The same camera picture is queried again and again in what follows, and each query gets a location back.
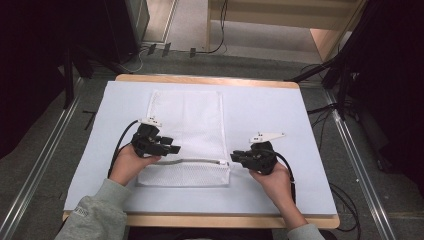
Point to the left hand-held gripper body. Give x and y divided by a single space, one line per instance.
146 141

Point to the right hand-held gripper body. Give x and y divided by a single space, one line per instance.
263 160

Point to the white mesh laundry bag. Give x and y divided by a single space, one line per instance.
193 133

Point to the person's right hand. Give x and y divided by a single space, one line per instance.
275 185

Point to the person's left hand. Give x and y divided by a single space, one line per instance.
128 166

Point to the white table mat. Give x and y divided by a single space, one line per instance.
266 113

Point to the wooden table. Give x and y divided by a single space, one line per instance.
206 220

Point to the black tape strip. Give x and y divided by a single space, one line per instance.
151 49
192 52
166 49

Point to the black metal stand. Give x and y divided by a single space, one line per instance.
68 83
341 90

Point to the dark cabinet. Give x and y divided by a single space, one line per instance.
130 26

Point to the black curtain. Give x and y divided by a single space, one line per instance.
393 83
30 66

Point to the light wooden furniture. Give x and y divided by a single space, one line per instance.
283 13

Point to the aluminium floor rail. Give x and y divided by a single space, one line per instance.
36 173
361 173

